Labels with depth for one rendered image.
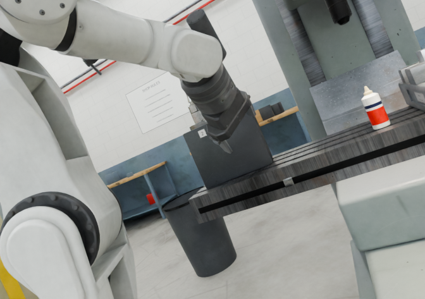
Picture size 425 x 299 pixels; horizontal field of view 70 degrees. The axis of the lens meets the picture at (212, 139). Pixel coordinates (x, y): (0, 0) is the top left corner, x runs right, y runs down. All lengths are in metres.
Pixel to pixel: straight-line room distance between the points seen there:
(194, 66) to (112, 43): 0.13
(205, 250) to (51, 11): 2.35
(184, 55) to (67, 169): 0.24
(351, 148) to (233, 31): 4.68
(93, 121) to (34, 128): 6.29
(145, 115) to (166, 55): 5.61
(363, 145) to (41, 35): 0.68
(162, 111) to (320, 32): 4.80
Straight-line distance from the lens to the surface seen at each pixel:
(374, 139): 0.81
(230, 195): 0.88
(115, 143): 6.56
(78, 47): 0.40
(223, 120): 0.61
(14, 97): 0.52
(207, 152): 0.94
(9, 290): 1.87
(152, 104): 5.95
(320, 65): 1.27
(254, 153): 0.92
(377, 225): 0.72
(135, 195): 6.59
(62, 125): 0.61
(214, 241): 2.57
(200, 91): 0.54
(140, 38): 0.44
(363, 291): 1.55
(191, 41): 0.47
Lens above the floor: 1.07
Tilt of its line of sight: 2 degrees down
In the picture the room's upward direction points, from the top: 24 degrees counter-clockwise
